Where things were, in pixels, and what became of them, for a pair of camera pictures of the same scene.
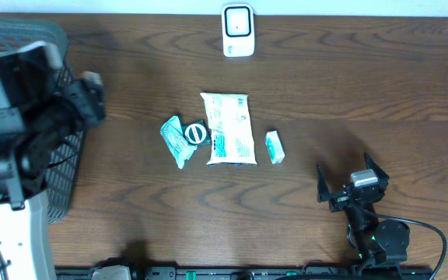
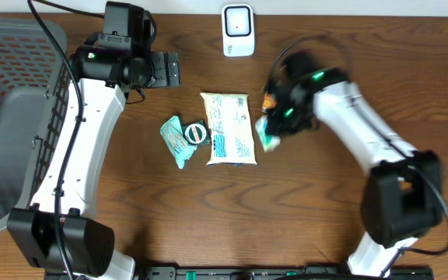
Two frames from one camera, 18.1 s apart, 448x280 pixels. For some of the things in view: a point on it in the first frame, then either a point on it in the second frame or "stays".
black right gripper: [323, 194] → [274, 127]
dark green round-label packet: [197, 132] stays
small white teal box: [274, 145] → [268, 142]
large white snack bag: [229, 118] stays
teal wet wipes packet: [172, 132] stays
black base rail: [243, 273] stays
